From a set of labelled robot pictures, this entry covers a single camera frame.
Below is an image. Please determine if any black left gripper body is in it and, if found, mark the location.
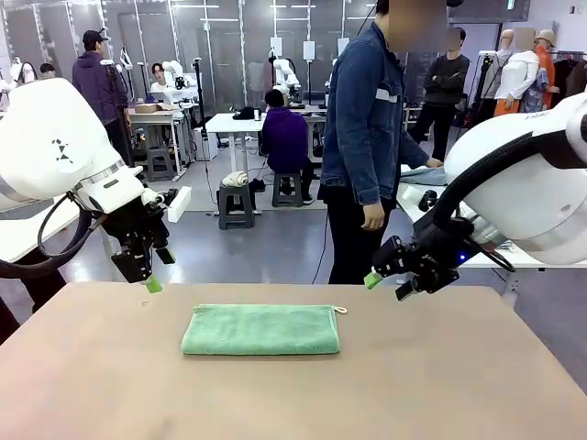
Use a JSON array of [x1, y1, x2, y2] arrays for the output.
[[104, 201, 170, 260]]

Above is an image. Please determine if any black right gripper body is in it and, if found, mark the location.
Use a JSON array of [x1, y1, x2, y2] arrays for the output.
[[410, 218, 476, 294]]

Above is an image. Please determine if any light blue-grey towel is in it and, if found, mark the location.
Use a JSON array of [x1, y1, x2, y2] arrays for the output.
[[399, 166, 449, 186]]

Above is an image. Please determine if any green towel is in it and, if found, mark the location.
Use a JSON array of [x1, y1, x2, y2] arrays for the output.
[[180, 302, 350, 357]]

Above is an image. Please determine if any person's right hand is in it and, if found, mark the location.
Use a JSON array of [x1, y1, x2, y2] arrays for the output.
[[360, 201, 385, 231]]

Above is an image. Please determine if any large white table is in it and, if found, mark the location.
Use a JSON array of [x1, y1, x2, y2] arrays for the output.
[[394, 168, 587, 306]]

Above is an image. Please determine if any grey plastic step stool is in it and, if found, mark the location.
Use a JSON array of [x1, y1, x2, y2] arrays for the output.
[[146, 146, 178, 183], [271, 171, 305, 208], [217, 182, 257, 231]]

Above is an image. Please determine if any grey workbench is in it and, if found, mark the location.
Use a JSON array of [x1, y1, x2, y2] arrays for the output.
[[126, 107, 190, 179]]

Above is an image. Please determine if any rolled beige towel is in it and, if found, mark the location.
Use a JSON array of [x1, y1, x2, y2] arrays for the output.
[[221, 170, 249, 189]]

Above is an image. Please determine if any open cardboard box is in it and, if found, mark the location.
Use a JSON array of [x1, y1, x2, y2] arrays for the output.
[[130, 103, 178, 116]]

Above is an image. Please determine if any person in denim jacket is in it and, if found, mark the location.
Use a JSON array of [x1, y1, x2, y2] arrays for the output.
[[317, 0, 449, 286]]

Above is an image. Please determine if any seated person in white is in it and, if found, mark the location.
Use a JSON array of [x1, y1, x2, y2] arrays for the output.
[[149, 62, 174, 94]]

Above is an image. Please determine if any standing person with cap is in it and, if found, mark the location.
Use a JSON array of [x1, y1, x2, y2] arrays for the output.
[[72, 27, 132, 162]]

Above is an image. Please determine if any seated person in purple hoodie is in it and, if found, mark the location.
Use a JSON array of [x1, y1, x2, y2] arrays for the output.
[[260, 89, 316, 205]]

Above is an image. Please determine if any person with crossed arms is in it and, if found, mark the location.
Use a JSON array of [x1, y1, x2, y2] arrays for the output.
[[407, 27, 471, 162]]

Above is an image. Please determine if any mannequin with white shirt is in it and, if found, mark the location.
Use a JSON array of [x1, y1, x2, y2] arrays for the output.
[[493, 27, 541, 118]]

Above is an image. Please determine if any mannequin with beige hat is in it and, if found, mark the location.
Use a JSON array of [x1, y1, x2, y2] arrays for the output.
[[520, 29, 561, 114]]

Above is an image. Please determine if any bare mannequin with grey vest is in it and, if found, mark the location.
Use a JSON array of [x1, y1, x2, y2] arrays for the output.
[[493, 29, 515, 65]]

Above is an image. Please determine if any rack of dark garments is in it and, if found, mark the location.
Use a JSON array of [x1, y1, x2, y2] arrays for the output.
[[548, 50, 587, 100]]

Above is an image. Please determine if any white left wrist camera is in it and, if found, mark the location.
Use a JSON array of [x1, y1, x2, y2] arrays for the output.
[[141, 185, 193, 224]]

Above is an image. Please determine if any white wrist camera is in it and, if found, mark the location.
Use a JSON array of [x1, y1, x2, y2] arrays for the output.
[[141, 185, 193, 224], [397, 181, 439, 214]]

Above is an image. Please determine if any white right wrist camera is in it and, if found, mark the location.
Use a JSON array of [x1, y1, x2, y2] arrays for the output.
[[397, 181, 439, 214]]

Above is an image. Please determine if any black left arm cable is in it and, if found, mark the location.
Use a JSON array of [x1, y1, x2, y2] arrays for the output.
[[0, 192, 111, 281]]

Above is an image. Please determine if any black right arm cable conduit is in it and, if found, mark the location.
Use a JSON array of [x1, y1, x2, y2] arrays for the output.
[[430, 132, 559, 274]]

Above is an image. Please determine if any black camera pole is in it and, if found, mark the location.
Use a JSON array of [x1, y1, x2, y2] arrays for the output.
[[191, 57, 208, 161]]

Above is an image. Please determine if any black camera tripod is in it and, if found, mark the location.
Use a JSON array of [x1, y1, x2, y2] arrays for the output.
[[99, 58, 137, 169]]

